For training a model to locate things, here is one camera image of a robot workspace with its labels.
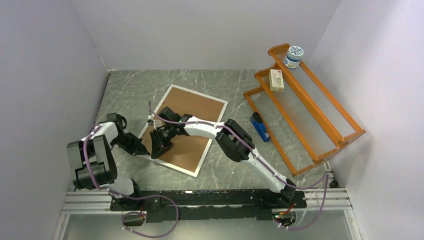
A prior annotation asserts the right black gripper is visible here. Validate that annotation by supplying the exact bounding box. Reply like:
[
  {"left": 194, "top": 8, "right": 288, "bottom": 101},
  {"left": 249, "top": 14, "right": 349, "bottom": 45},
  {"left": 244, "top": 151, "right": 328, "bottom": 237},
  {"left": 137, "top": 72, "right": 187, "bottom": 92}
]
[{"left": 150, "top": 124, "right": 177, "bottom": 159}]

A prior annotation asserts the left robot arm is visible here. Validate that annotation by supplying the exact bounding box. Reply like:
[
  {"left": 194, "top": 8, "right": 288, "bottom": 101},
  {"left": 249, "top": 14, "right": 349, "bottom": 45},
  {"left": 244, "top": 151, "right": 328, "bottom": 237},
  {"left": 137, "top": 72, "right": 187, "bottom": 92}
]
[{"left": 67, "top": 112, "right": 150, "bottom": 210}]

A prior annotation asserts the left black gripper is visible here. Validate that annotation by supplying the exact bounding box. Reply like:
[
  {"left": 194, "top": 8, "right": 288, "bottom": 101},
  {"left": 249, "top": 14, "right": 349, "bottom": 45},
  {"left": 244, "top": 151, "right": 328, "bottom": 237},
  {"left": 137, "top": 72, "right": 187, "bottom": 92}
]
[{"left": 111, "top": 132, "right": 149, "bottom": 157}]

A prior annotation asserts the blue white round jar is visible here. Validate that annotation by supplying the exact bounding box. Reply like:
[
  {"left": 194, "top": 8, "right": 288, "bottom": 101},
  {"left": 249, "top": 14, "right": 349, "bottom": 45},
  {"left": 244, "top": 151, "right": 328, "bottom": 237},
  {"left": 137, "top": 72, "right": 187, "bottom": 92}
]
[{"left": 283, "top": 46, "right": 305, "bottom": 69}]

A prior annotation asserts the white picture frame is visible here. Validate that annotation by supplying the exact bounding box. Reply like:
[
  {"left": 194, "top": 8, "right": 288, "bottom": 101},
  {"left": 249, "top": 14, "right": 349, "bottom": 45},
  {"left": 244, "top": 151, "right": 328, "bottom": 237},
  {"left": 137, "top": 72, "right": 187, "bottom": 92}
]
[{"left": 137, "top": 84, "right": 229, "bottom": 178}]

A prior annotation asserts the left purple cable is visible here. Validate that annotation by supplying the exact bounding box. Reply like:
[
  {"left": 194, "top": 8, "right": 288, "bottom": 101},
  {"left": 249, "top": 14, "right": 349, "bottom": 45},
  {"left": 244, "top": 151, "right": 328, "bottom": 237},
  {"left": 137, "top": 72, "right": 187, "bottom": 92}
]
[{"left": 82, "top": 123, "right": 180, "bottom": 239}]

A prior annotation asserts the small cream box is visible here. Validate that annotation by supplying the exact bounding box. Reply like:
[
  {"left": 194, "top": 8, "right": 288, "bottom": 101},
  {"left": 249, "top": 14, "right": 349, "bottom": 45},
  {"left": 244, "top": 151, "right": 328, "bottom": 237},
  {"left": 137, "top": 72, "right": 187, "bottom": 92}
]
[{"left": 268, "top": 69, "right": 284, "bottom": 92}]

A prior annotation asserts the blue stapler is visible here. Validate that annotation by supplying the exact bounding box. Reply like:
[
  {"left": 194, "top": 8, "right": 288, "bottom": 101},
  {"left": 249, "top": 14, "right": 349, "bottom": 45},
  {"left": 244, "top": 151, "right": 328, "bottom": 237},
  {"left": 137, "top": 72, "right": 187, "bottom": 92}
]
[{"left": 250, "top": 111, "right": 271, "bottom": 143}]

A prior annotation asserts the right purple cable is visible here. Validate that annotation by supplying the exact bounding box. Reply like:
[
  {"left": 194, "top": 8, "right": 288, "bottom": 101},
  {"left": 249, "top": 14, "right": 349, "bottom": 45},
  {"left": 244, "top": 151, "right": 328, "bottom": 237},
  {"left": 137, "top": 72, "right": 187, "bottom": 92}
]
[{"left": 147, "top": 100, "right": 329, "bottom": 232}]

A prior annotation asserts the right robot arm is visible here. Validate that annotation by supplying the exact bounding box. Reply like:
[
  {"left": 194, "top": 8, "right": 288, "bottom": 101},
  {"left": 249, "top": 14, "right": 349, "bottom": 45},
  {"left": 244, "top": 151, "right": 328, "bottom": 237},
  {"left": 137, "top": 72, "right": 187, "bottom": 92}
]
[{"left": 149, "top": 107, "right": 296, "bottom": 208}]

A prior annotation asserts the purple cable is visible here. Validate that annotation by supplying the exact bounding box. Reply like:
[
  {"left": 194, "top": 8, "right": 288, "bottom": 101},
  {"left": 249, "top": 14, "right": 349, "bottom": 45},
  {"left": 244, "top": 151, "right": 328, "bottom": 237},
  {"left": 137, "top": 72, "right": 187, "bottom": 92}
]
[
  {"left": 82, "top": 123, "right": 180, "bottom": 239},
  {"left": 147, "top": 100, "right": 329, "bottom": 232}
]

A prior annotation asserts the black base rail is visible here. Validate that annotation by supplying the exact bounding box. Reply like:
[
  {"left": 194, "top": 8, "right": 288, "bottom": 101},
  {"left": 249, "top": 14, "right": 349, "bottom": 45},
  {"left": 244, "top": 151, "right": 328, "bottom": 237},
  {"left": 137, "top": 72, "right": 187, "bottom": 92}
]
[{"left": 109, "top": 188, "right": 307, "bottom": 223}]

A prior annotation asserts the orange wooden shelf rack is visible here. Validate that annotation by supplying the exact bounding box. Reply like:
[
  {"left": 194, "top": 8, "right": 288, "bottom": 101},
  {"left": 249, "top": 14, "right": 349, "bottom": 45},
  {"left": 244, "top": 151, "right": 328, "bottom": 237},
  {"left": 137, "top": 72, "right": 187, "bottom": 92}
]
[{"left": 243, "top": 43, "right": 366, "bottom": 176}]

